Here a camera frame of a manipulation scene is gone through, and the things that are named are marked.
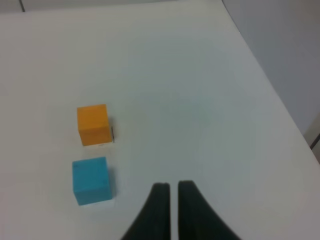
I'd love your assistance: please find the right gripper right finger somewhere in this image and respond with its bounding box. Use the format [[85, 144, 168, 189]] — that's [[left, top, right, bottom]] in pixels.
[[178, 180, 239, 240]]

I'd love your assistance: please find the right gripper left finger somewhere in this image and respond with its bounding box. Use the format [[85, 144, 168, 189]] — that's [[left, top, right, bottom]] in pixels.
[[122, 183, 171, 240]]

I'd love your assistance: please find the orange block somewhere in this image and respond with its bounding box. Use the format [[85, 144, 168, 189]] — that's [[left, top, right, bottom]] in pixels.
[[77, 104, 113, 147]]

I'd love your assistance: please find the loose blue block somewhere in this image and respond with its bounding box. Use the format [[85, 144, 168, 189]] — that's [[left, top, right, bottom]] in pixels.
[[72, 157, 113, 206]]

